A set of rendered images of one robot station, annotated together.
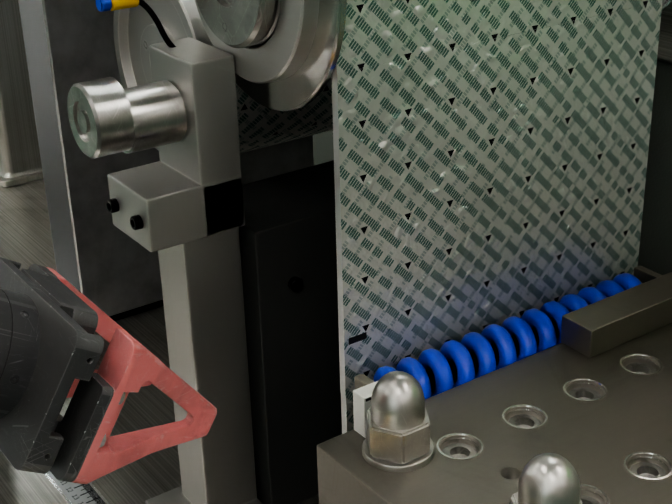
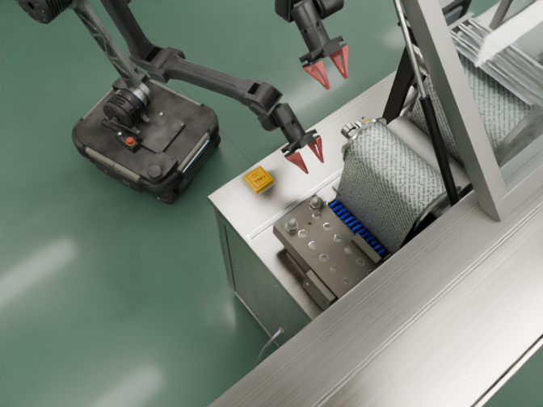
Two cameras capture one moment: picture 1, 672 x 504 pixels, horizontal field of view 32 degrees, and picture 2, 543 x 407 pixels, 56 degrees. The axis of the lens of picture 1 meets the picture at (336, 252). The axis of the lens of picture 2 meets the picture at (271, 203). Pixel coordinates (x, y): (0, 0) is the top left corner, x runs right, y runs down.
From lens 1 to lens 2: 121 cm
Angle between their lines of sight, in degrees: 65
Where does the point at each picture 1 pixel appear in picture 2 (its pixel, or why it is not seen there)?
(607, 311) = (360, 241)
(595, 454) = (316, 237)
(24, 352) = (291, 140)
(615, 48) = (397, 221)
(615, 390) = (338, 243)
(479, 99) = (367, 194)
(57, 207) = not seen: hidden behind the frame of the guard
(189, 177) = not seen: hidden behind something
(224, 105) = not seen: hidden behind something
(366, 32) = (350, 164)
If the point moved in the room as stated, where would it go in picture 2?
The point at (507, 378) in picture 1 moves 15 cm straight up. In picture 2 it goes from (341, 224) to (349, 199)
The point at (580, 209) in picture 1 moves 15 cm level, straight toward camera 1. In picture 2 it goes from (383, 232) to (326, 224)
